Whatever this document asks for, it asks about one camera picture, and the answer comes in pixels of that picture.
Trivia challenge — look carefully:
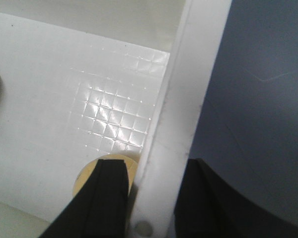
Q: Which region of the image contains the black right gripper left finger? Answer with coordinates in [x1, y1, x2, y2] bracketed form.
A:
[41, 159, 129, 238]

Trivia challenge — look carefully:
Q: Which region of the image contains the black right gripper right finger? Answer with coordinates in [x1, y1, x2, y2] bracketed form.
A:
[174, 159, 298, 238]

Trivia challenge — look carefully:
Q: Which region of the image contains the white plastic tote box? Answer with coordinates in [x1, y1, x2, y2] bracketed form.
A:
[0, 0, 231, 238]

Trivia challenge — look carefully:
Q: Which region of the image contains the yellow plush burger toy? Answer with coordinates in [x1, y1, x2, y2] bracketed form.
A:
[72, 154, 138, 197]

